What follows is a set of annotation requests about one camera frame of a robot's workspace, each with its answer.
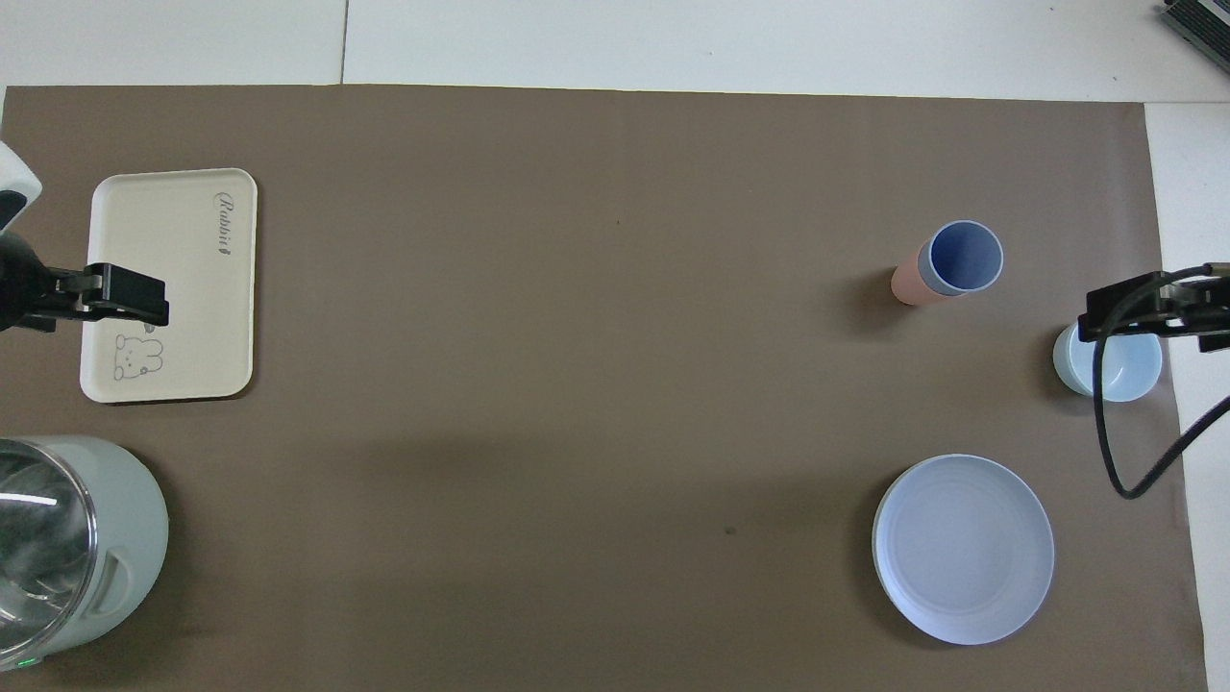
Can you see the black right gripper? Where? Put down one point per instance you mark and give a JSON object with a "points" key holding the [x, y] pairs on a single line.
{"points": [[1206, 312]]}

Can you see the cream tray with rabbit print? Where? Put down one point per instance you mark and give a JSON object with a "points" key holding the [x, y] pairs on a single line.
{"points": [[192, 288]]}

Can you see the light blue bowl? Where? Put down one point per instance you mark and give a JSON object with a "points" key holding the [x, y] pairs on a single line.
{"points": [[1129, 370]]}

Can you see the brown paper table mat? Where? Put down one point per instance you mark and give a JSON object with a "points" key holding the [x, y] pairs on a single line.
{"points": [[577, 384]]}

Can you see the glass pot lid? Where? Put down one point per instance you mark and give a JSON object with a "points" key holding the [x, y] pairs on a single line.
{"points": [[38, 548]]}

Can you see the blue plastic cup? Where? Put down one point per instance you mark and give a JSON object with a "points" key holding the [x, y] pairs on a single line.
{"points": [[964, 258]]}

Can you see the pale blue plate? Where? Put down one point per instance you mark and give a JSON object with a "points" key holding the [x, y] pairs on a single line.
{"points": [[963, 548]]}

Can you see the pink plastic cup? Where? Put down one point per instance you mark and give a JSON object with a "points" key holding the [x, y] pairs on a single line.
{"points": [[908, 284]]}

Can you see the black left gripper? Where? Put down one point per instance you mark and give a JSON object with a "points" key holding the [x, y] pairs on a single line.
{"points": [[24, 284]]}

